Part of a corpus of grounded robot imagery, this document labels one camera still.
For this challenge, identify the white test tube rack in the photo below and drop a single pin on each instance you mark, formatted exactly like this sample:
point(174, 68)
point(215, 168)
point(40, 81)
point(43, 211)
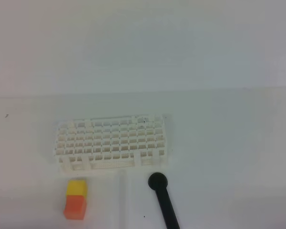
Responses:
point(83, 145)

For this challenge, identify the yellow block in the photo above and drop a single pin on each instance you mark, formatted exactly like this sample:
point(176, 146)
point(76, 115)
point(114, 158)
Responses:
point(77, 187)

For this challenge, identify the orange block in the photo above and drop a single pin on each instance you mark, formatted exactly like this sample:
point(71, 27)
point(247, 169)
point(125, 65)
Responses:
point(75, 207)

